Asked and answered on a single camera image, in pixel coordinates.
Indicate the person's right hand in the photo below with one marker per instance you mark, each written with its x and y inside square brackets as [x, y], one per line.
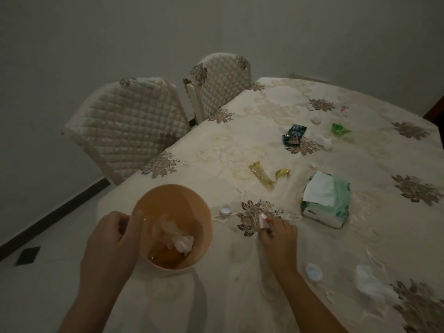
[281, 246]

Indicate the person's left hand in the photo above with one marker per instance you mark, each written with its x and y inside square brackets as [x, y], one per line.
[111, 246]

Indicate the gold candy wrapper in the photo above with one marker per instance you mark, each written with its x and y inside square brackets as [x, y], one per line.
[261, 174]
[170, 235]

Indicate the pink plastic bin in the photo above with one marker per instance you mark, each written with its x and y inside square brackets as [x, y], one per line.
[180, 208]

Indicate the dark blue snack wrapper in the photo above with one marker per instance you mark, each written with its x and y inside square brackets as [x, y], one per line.
[294, 134]

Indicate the green wrapper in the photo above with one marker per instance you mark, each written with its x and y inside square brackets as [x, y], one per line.
[339, 129]

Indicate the person's left forearm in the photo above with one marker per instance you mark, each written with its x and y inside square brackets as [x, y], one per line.
[90, 312]

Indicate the person's right forearm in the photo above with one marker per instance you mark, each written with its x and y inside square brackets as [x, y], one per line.
[308, 305]

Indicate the green white tissue pack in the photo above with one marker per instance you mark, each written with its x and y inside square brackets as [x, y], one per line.
[326, 204]

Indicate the table with cream floral cloth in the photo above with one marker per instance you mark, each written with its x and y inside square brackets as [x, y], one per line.
[222, 142]

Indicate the cream quilted chair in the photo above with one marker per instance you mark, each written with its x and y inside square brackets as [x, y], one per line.
[220, 83]
[128, 124]

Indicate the dark wooden door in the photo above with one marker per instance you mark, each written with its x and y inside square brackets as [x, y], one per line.
[437, 131]

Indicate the orange wooden door frame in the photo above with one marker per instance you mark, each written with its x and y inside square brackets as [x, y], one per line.
[433, 107]

